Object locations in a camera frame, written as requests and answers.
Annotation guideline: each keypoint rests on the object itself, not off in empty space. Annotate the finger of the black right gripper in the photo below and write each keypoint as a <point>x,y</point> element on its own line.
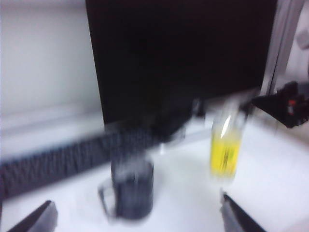
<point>270,106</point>

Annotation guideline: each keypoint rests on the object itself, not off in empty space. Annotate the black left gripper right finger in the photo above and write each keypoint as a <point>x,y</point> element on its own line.
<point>239,217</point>

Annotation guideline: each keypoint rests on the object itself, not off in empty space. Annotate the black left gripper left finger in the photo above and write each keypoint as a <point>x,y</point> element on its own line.
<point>36,220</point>

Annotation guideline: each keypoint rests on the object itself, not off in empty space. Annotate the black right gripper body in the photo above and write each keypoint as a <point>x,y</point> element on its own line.
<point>298,106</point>

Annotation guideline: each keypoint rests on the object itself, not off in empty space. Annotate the clear bottle with yellow label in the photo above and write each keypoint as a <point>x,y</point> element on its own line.
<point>224,154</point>

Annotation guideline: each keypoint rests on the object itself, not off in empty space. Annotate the black keyboard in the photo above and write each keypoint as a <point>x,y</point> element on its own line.
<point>60,159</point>

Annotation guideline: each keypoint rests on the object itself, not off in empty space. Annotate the black AOC monitor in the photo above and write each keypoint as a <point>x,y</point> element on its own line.
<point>169,60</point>

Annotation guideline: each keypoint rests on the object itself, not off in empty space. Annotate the aluminium frame post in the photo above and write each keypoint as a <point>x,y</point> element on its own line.
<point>282,36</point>

